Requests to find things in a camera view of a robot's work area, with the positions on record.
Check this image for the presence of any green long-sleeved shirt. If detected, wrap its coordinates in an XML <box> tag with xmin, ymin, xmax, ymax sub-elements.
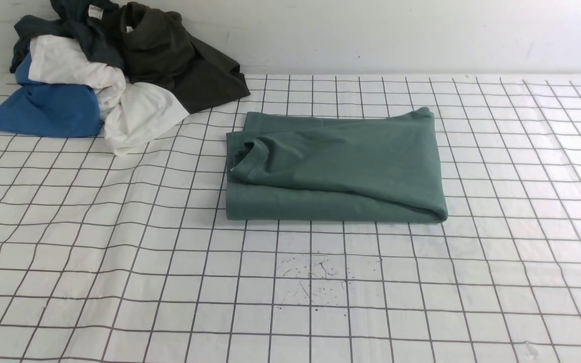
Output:
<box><xmin>225</xmin><ymin>107</ymin><xmax>449</xmax><ymax>224</ymax></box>

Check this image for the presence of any white grid-pattern table cloth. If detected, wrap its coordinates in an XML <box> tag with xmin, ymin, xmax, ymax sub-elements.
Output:
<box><xmin>0</xmin><ymin>75</ymin><xmax>581</xmax><ymax>362</ymax></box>

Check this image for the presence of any blue garment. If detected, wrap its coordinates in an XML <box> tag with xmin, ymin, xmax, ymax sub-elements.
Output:
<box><xmin>0</xmin><ymin>54</ymin><xmax>101</xmax><ymax>138</ymax></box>

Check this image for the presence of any white garment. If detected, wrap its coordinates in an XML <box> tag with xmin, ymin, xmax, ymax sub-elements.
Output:
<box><xmin>29</xmin><ymin>35</ymin><xmax>189</xmax><ymax>156</ymax></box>

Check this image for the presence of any dark teal garment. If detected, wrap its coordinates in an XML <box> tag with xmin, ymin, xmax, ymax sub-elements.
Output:
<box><xmin>9</xmin><ymin>1</ymin><xmax>125</xmax><ymax>74</ymax></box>

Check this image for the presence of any dark olive garment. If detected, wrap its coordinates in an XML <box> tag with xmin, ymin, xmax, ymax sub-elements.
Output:
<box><xmin>101</xmin><ymin>2</ymin><xmax>251</xmax><ymax>113</ymax></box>

